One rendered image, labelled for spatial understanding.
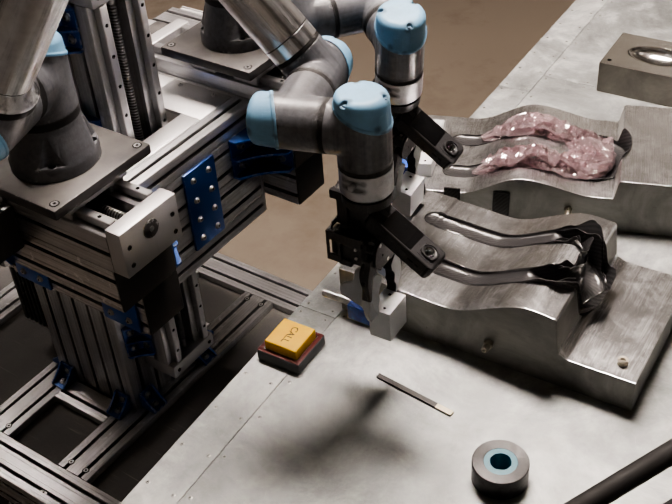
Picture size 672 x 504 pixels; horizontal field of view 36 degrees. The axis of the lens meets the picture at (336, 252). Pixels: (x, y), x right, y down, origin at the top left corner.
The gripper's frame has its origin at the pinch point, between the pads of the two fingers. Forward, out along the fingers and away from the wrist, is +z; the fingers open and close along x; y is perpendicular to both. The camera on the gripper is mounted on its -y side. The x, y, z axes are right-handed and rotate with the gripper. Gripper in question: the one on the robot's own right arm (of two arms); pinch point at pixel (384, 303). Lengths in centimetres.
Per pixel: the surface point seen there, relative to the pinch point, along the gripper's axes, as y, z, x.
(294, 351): 13.6, 11.3, 5.4
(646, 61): -7, 10, -104
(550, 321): -22.1, 2.3, -9.9
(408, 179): 11.6, -0.4, -29.4
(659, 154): -22, 4, -61
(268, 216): 107, 95, -111
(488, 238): -3.5, 7.1, -29.4
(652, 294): -31.7, 8.8, -29.9
